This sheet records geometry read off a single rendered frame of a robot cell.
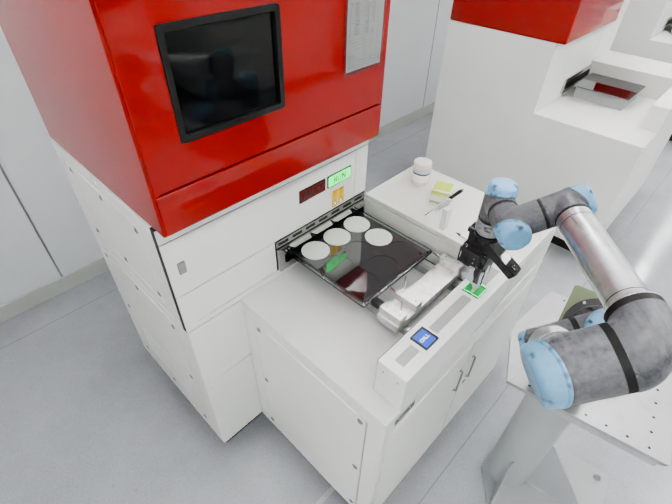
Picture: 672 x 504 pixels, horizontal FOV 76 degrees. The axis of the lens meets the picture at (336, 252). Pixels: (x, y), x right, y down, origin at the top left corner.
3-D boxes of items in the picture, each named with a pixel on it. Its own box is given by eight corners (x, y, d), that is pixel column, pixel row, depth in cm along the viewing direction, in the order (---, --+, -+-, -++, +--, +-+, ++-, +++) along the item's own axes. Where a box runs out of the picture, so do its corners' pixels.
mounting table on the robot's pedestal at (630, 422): (661, 370, 141) (683, 345, 133) (644, 487, 113) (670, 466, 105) (524, 308, 160) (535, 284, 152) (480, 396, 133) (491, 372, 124)
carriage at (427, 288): (376, 320, 134) (377, 313, 132) (441, 264, 154) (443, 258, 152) (396, 334, 130) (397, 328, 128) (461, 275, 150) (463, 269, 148)
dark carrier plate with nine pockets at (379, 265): (290, 251, 151) (289, 249, 151) (355, 211, 170) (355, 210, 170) (363, 302, 134) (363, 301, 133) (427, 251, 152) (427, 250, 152)
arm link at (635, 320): (724, 349, 59) (581, 167, 96) (636, 368, 63) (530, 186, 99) (720, 390, 66) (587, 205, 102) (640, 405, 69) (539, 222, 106)
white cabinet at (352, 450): (262, 421, 197) (240, 301, 144) (393, 309, 250) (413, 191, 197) (367, 534, 164) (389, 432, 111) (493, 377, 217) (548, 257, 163)
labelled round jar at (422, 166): (407, 181, 174) (410, 161, 168) (417, 175, 178) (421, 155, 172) (421, 188, 170) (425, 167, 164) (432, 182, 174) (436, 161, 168)
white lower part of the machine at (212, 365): (147, 356, 223) (91, 233, 169) (271, 278, 268) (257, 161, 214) (227, 453, 186) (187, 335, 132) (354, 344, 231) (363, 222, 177)
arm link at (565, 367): (588, 359, 113) (647, 400, 63) (529, 373, 118) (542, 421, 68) (570, 315, 116) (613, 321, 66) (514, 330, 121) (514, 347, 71)
